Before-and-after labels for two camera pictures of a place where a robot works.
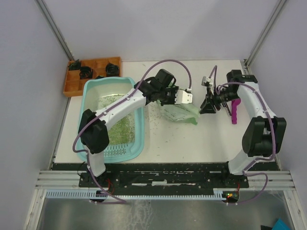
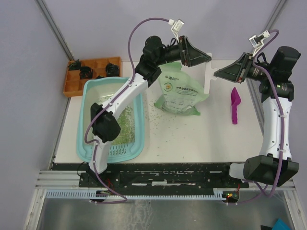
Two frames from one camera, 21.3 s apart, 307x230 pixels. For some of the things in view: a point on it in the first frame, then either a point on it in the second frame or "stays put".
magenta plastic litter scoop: (234, 102) stays put
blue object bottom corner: (280, 224) stays put
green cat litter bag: (187, 112) → (181, 93)
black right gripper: (207, 107) → (237, 72)
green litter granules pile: (123, 132) stays put
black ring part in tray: (86, 73) stays put
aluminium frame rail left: (54, 28) stays put
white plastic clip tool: (225, 104) → (209, 74)
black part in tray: (75, 65) stays put
